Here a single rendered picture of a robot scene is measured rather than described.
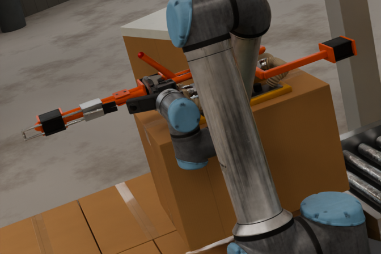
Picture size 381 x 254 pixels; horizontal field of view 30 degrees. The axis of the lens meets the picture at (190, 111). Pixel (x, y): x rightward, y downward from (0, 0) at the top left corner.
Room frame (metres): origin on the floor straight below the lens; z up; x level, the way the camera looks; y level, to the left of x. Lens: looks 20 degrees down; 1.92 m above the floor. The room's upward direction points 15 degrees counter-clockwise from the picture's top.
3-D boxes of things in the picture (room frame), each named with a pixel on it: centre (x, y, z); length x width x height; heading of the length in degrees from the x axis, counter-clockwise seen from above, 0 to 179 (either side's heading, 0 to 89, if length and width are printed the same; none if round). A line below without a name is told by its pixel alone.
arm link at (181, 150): (1.94, 0.02, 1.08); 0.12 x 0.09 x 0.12; 106
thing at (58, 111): (2.18, 0.44, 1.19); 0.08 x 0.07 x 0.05; 103
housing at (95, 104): (2.20, 0.31, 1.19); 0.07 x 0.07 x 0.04; 13
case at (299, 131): (2.31, -0.13, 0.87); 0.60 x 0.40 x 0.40; 102
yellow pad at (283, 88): (2.21, -0.17, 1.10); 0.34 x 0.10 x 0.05; 103
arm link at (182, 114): (1.95, 0.03, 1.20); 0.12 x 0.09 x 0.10; 14
